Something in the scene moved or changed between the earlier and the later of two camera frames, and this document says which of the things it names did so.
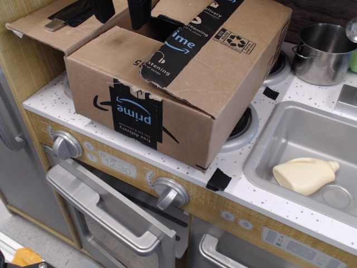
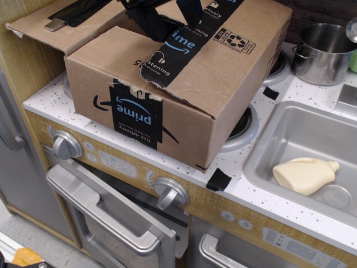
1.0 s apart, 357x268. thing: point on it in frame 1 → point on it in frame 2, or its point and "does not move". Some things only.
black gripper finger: x=140 y=12 → x=192 y=11
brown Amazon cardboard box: x=175 y=87 does not move
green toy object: x=352 y=61 does not move
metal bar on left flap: x=53 y=24 does not move
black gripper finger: x=103 y=10 → x=145 y=13
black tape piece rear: x=270 y=93 does not move
